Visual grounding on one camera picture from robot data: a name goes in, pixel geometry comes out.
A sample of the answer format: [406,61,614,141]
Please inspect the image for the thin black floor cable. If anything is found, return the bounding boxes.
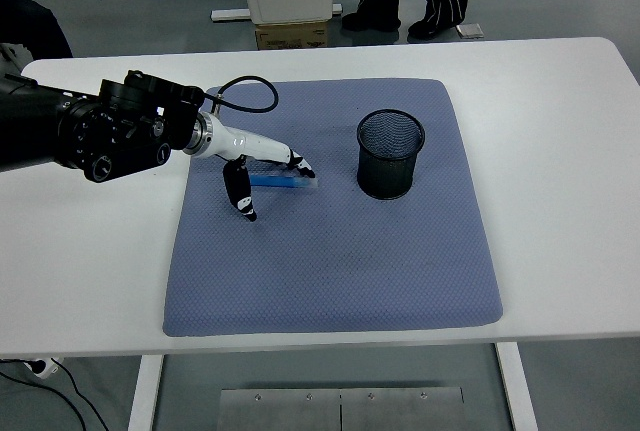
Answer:
[0,369,87,431]
[60,368,109,431]

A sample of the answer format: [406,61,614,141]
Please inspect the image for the white flat base bar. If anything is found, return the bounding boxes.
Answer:
[210,2,344,23]

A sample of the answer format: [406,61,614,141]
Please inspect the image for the brown cardboard box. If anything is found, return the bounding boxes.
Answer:
[254,20,330,51]

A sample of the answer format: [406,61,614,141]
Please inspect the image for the small grey floor plate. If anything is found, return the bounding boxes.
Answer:
[455,23,486,41]

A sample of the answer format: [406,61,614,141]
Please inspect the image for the blue marker with clear cap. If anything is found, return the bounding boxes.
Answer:
[248,174,319,191]

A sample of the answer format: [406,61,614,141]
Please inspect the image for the grey metal plate with screws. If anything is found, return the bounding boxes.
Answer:
[218,386,465,431]

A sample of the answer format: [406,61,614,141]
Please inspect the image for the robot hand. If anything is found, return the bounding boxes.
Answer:
[203,111,318,224]

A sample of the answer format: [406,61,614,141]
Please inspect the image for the white table leg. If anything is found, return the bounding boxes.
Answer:
[494,342,540,431]
[127,354,165,431]

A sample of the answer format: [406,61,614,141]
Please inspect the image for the blue-grey textured mat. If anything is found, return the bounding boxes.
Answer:
[162,78,504,338]

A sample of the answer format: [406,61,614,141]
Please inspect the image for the black mesh pen holder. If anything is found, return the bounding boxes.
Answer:
[356,108,427,201]

